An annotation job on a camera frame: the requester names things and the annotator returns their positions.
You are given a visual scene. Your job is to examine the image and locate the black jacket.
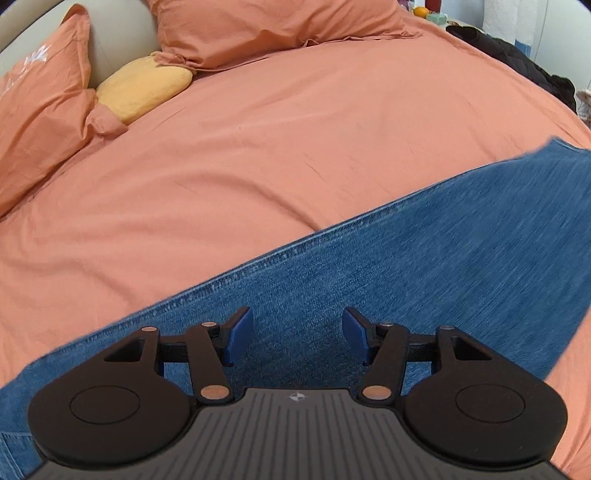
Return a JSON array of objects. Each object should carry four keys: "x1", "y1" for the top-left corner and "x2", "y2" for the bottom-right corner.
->
[{"x1": 445, "y1": 25, "x2": 578, "y2": 116}]

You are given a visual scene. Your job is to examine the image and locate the orange bed cover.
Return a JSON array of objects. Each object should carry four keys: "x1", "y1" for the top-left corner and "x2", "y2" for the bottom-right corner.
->
[{"x1": 0, "y1": 16, "x2": 591, "y2": 480}]

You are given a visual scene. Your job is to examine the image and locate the yellow pillow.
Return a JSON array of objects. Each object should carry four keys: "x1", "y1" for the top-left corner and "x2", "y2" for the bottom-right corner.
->
[{"x1": 95, "y1": 53, "x2": 193, "y2": 125}]

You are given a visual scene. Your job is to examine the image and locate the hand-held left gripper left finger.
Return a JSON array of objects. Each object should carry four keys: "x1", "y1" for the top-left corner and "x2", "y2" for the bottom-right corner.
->
[{"x1": 104, "y1": 307, "x2": 254, "y2": 410}]

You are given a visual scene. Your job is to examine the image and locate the beige fluffy cloth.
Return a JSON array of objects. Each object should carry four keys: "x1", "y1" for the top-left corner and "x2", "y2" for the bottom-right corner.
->
[{"x1": 575, "y1": 90, "x2": 591, "y2": 126}]

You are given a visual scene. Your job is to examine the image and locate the blue denim pants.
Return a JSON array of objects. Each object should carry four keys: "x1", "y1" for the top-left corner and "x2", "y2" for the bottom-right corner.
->
[{"x1": 0, "y1": 136, "x2": 591, "y2": 480}]

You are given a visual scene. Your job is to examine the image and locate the beige padded headboard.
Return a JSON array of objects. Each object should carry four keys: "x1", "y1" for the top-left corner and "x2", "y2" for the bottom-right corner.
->
[{"x1": 0, "y1": 0, "x2": 162, "y2": 90}]

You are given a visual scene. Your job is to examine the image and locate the white curtain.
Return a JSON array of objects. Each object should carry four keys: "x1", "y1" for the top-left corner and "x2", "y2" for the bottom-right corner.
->
[{"x1": 482, "y1": 0, "x2": 557, "y2": 54}]

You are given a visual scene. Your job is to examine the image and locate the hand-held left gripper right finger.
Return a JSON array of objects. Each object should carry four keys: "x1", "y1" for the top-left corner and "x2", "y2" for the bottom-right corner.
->
[{"x1": 341, "y1": 307, "x2": 497, "y2": 410}]

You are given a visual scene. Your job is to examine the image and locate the orange embroidered pillow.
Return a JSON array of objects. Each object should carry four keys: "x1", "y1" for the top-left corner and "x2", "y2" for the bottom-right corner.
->
[
  {"x1": 145, "y1": 0, "x2": 423, "y2": 72},
  {"x1": 0, "y1": 4, "x2": 127, "y2": 217}
]

